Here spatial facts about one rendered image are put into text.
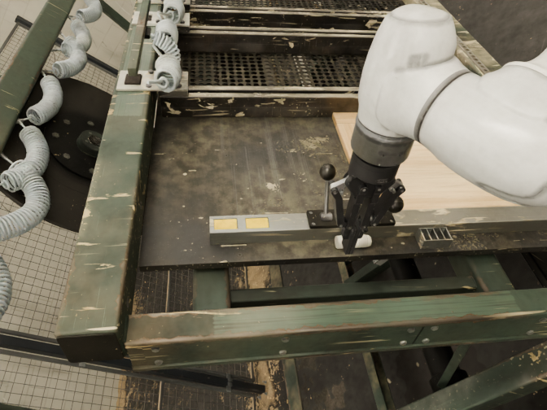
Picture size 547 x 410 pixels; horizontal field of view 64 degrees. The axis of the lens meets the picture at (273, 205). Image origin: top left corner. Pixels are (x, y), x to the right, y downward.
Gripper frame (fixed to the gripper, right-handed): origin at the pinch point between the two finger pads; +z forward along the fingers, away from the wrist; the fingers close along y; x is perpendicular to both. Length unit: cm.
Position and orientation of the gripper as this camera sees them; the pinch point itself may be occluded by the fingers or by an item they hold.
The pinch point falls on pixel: (351, 237)
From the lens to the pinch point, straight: 82.4
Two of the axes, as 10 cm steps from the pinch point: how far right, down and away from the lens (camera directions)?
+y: 9.9, -0.3, 1.4
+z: -0.8, 7.0, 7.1
